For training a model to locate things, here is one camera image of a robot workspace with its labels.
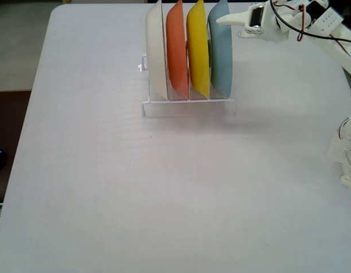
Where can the orange plate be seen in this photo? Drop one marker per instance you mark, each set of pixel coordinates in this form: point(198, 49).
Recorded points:
point(176, 48)

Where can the blue plate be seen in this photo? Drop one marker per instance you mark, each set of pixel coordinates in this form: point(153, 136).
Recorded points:
point(222, 51)

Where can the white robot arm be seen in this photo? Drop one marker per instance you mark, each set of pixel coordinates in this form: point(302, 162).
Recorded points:
point(328, 46)

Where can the yellow plate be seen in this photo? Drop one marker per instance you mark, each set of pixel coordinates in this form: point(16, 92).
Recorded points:
point(198, 45)

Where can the tan wooden piece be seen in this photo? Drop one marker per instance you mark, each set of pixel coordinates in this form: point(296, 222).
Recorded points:
point(67, 1)

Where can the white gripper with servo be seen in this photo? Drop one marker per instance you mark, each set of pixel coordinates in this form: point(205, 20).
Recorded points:
point(250, 20)

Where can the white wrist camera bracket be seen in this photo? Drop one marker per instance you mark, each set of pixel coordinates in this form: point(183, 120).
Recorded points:
point(330, 20)

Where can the white plate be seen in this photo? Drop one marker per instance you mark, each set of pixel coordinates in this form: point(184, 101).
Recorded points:
point(155, 42)

